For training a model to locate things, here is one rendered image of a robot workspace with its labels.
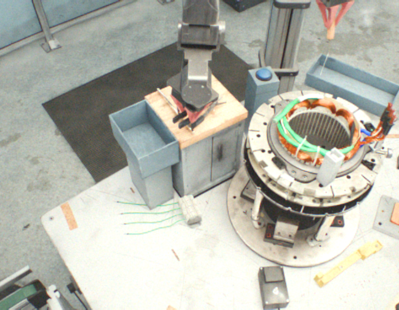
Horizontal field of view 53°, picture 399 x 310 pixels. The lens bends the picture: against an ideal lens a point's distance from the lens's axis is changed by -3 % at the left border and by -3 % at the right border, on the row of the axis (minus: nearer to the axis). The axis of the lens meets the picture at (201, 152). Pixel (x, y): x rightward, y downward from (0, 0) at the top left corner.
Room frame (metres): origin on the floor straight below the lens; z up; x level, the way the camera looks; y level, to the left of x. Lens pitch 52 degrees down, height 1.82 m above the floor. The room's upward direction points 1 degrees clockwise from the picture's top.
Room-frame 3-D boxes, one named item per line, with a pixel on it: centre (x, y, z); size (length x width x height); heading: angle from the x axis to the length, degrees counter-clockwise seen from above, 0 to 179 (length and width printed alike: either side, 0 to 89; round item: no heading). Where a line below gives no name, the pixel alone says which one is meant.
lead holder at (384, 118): (0.56, -0.38, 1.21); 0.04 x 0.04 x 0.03; 32
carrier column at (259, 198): (0.56, -0.15, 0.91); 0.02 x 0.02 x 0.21
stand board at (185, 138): (0.75, 0.02, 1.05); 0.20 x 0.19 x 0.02; 123
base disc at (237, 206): (0.61, -0.27, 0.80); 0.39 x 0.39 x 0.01
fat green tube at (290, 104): (0.66, -0.21, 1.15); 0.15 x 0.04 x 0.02; 122
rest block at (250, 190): (0.64, -0.15, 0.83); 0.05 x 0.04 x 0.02; 150
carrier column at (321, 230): (0.50, -0.32, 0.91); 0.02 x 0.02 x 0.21
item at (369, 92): (0.85, -0.43, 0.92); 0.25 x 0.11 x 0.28; 57
